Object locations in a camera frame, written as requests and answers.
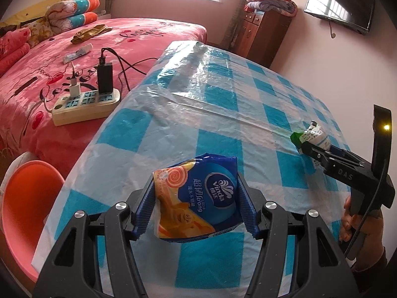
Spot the yellow floral pillow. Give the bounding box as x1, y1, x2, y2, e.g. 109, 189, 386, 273
20, 19, 55, 45

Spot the brown wooden cabinet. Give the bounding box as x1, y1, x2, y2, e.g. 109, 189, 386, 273
233, 3, 294, 69

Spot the yellow headboard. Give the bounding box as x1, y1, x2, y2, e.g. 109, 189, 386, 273
0, 0, 75, 28

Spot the person's right hand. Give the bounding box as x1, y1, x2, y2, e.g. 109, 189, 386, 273
339, 195, 385, 274

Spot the folded pink grey blanket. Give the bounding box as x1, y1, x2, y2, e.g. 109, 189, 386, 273
246, 0, 298, 17

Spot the white tube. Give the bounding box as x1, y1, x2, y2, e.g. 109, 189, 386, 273
63, 44, 93, 64

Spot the white green packet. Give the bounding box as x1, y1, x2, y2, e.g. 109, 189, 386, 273
291, 120, 332, 170

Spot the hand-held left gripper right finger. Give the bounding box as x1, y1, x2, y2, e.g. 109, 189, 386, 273
237, 172, 363, 298

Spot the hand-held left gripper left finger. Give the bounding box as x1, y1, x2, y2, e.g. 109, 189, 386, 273
33, 180, 156, 298

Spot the orange plastic stool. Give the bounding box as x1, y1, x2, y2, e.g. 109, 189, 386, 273
0, 160, 66, 281

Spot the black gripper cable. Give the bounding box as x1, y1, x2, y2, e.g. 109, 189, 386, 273
343, 174, 385, 264

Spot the cream power strip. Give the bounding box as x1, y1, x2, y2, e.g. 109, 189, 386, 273
51, 87, 121, 127

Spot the pink printed bed blanket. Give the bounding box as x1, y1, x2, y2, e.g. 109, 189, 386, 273
0, 17, 208, 177

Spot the person's right forearm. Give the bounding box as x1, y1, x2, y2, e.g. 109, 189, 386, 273
350, 247, 390, 298

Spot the white cable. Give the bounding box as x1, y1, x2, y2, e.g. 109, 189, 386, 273
29, 62, 76, 114

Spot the blue orange tissue pack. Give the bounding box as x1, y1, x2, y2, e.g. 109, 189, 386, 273
153, 153, 239, 243

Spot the black charger with cable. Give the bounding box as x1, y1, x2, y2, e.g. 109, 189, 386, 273
99, 47, 160, 92

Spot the rolled colourful quilt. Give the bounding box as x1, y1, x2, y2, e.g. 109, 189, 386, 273
45, 0, 101, 33

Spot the blue white checkered tablecloth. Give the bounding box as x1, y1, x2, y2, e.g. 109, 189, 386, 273
33, 40, 385, 298

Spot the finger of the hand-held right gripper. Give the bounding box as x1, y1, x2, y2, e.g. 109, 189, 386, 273
330, 144, 368, 166
299, 141, 377, 190

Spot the clear plastic sheet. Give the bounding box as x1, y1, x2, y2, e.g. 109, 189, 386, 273
130, 42, 292, 137

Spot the gold brown cloth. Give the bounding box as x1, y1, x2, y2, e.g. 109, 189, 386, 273
71, 24, 113, 44

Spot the wall television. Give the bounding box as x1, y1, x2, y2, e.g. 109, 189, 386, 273
304, 0, 376, 35

